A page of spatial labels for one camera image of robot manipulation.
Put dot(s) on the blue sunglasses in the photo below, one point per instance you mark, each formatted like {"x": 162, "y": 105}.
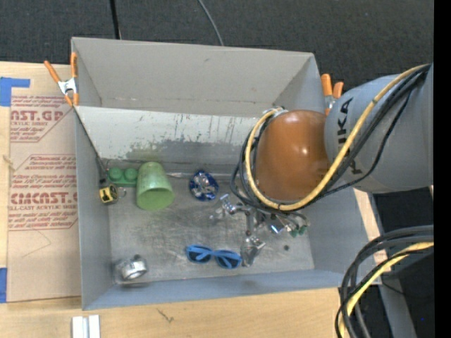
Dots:
{"x": 225, "y": 258}

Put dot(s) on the yellow tape measure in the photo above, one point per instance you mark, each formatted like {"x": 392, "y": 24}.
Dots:
{"x": 108, "y": 194}

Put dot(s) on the grey metal bin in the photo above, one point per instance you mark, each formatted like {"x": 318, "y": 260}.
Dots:
{"x": 169, "y": 231}

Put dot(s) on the brown cardboard board red print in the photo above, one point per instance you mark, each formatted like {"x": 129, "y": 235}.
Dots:
{"x": 42, "y": 252}

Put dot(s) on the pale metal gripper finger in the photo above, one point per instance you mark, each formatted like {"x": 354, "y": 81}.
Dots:
{"x": 228, "y": 207}
{"x": 252, "y": 245}

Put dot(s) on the green toy building block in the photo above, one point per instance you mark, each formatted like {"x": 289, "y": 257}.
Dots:
{"x": 121, "y": 175}

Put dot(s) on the green plastic cup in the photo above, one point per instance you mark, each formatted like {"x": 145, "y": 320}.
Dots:
{"x": 153, "y": 188}

